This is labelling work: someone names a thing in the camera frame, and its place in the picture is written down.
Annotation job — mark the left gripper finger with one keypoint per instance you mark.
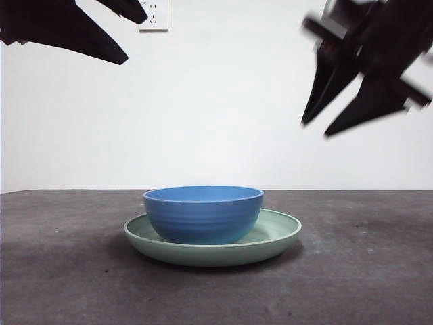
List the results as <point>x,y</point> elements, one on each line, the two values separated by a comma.
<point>67,30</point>
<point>130,8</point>

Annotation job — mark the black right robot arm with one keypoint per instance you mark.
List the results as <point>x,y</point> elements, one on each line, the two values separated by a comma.
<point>412,17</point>

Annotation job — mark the green shallow plate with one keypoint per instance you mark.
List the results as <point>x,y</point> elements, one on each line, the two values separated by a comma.
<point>203,255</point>

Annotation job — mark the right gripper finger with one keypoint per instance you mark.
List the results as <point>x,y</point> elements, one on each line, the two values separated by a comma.
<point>375,101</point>
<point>328,84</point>

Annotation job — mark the white wall power socket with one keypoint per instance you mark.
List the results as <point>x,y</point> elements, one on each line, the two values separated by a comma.
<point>159,22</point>

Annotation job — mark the blue ribbed bowl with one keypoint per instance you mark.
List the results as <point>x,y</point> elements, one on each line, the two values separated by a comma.
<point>203,216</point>

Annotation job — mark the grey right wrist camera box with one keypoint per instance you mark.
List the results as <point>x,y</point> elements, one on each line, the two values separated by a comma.
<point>341,20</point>

